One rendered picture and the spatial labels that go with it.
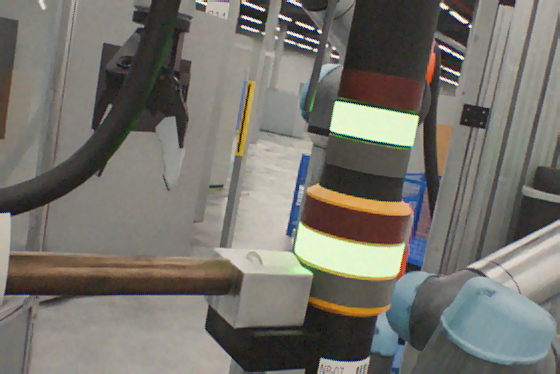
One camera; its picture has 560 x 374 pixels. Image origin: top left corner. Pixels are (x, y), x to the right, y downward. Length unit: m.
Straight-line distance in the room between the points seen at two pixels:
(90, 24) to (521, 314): 3.82
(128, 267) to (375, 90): 0.11
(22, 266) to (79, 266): 0.02
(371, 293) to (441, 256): 1.88
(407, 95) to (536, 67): 0.99
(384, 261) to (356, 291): 0.02
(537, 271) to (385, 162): 0.49
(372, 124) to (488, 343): 0.28
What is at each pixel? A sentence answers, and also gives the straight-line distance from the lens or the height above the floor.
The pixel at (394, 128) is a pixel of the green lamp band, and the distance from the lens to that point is 0.25.
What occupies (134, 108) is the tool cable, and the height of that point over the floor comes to 1.60.
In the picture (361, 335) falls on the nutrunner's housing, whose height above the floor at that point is 1.53.
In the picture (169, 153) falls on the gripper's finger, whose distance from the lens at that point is 0.79.
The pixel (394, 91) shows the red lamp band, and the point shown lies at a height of 1.62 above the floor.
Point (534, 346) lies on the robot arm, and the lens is 0.50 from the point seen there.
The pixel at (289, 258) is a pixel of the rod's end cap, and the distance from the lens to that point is 0.25.
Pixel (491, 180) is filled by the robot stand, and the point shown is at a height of 1.53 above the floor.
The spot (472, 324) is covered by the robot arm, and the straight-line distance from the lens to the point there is 0.49.
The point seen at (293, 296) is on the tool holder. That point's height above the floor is 1.54.
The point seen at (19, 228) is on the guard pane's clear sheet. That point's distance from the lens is 1.66.
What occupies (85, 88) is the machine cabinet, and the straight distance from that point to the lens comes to 4.17.
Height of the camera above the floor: 1.61
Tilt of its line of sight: 8 degrees down
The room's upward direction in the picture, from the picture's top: 10 degrees clockwise
